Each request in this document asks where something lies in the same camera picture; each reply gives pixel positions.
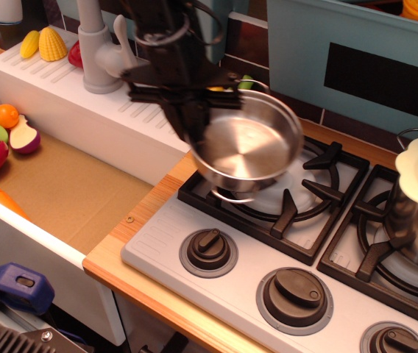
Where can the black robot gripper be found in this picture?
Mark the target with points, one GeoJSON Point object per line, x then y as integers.
{"type": "Point", "coordinates": [178, 75]}

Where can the small steel pan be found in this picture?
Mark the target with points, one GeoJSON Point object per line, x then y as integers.
{"type": "Point", "coordinates": [245, 150]}

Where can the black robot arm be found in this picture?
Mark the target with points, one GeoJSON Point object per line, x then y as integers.
{"type": "Point", "coordinates": [161, 16]}

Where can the left brown stove knob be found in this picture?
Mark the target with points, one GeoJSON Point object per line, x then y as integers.
{"type": "Point", "coordinates": [208, 253]}

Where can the brown stove knob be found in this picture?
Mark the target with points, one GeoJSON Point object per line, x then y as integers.
{"type": "Point", "coordinates": [208, 253]}
{"type": "Point", "coordinates": [389, 337]}
{"type": "Point", "coordinates": [294, 301]}

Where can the middle brown stove knob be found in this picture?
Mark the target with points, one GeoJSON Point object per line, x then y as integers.
{"type": "Point", "coordinates": [294, 301]}

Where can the tall steel pot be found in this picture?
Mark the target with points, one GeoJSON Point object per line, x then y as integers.
{"type": "Point", "coordinates": [401, 220]}

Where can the right brown stove knob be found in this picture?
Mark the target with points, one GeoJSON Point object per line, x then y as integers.
{"type": "Point", "coordinates": [389, 337]}

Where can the yellow toy bell pepper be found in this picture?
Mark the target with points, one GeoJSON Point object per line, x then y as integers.
{"type": "Point", "coordinates": [216, 88]}

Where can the green toy broccoli stalk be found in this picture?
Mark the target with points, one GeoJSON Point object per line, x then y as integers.
{"type": "Point", "coordinates": [246, 83]}

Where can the grey toy faucet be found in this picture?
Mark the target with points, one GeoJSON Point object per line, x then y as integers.
{"type": "Point", "coordinates": [103, 61]}

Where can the left teal cabinet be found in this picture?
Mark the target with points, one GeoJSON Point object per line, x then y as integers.
{"type": "Point", "coordinates": [210, 29]}

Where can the teal cabinet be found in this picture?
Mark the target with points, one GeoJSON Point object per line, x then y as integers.
{"type": "Point", "coordinates": [346, 58]}
{"type": "Point", "coordinates": [210, 29]}

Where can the red toy pepper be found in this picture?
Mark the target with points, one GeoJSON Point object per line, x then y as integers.
{"type": "Point", "coordinates": [74, 56]}

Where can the black left burner grate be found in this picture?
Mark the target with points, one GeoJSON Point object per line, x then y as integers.
{"type": "Point", "coordinates": [295, 215]}

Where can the black burner grate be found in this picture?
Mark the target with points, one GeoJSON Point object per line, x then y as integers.
{"type": "Point", "coordinates": [295, 215]}
{"type": "Point", "coordinates": [360, 254]}

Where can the yellow toy corn half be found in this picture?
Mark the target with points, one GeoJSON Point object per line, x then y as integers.
{"type": "Point", "coordinates": [51, 46]}

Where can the purple toy eggplant half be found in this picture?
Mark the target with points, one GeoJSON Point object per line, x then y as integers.
{"type": "Point", "coordinates": [23, 138]}

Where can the small yellow toy corn piece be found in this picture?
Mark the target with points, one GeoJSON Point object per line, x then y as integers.
{"type": "Point", "coordinates": [30, 44]}

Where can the right teal cabinet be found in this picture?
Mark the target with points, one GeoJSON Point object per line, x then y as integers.
{"type": "Point", "coordinates": [346, 58]}

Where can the orange toy fruit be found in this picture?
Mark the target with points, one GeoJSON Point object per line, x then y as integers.
{"type": "Point", "coordinates": [9, 116]}

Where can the black right burner grate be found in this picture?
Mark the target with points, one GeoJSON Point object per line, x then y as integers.
{"type": "Point", "coordinates": [360, 254]}

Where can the white cup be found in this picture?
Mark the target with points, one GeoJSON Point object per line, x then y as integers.
{"type": "Point", "coordinates": [11, 12]}

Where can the blue clamp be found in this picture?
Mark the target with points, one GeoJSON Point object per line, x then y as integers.
{"type": "Point", "coordinates": [24, 289]}

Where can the metal heat sink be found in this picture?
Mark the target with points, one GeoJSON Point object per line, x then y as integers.
{"type": "Point", "coordinates": [41, 340]}

